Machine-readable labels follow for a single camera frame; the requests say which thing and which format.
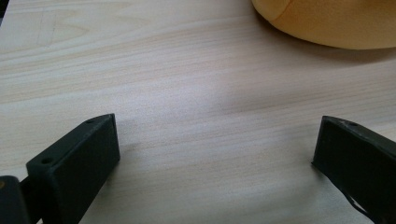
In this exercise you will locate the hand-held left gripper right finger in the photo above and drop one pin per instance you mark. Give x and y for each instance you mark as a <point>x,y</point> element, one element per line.
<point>358,161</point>

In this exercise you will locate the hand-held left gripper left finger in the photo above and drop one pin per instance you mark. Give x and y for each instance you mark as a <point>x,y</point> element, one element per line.
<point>74,168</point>

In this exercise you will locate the orange plush toy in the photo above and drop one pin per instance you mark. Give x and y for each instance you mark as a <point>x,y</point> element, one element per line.
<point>336,21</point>

